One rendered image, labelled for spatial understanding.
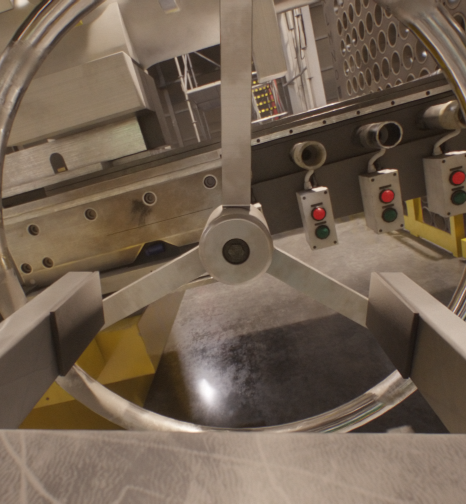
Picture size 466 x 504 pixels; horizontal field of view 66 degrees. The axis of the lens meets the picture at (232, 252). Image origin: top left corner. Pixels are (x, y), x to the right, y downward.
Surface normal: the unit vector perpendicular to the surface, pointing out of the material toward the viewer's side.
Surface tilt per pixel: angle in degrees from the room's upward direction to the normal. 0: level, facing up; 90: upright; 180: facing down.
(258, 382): 0
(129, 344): 90
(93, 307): 105
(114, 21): 68
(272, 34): 90
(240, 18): 90
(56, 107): 90
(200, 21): 132
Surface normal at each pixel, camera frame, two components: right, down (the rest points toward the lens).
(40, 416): 0.97, -0.25
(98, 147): -0.02, 0.29
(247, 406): -0.26, -0.93
